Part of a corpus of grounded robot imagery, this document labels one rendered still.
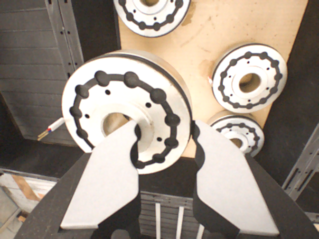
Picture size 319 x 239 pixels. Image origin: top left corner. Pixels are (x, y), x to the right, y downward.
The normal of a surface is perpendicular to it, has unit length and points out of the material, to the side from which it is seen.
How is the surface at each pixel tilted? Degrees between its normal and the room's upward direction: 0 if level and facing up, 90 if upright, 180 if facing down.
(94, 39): 90
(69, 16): 0
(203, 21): 0
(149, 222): 0
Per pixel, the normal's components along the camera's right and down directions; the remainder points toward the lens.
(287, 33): -0.16, 0.49
